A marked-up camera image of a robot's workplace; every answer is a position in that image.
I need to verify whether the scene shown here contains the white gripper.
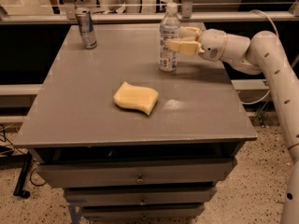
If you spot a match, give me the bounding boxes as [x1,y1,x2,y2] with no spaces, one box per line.
[168,26,227,62]

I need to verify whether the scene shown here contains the clear plastic bottle blue label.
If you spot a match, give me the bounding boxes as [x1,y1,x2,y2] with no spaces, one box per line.
[159,3,180,72]

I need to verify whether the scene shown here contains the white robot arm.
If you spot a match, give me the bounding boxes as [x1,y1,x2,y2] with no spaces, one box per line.
[166,27,299,224]

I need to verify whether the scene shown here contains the yellow sponge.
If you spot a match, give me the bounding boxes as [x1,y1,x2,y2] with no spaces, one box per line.
[113,81,159,116]

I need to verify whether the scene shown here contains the silver blue drink can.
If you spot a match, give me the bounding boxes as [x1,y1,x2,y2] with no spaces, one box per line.
[75,7,97,49]

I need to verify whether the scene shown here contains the grey metal railing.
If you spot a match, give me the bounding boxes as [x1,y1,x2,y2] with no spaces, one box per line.
[0,0,298,24]

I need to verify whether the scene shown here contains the grey drawer cabinet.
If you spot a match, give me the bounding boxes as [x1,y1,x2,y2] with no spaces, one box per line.
[15,24,256,220]

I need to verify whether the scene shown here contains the top grey drawer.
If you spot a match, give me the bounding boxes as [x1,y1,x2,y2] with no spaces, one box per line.
[37,158,236,188]

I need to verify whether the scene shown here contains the grey drawer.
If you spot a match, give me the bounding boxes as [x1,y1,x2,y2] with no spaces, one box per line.
[37,158,236,188]
[81,203,205,220]
[64,186,217,206]

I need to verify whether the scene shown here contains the bottom grey drawer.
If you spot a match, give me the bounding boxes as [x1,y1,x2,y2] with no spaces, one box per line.
[81,203,205,220]

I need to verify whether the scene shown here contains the middle grey drawer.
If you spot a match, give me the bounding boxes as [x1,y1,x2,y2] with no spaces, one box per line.
[64,186,217,206]

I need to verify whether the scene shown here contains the black stand foot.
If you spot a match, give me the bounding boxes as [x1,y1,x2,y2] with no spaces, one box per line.
[13,153,32,199]

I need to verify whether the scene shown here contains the white cable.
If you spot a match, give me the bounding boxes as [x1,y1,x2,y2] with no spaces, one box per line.
[241,9,299,105]

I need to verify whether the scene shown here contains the black floor cables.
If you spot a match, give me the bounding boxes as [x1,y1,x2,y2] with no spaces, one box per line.
[0,123,48,188]

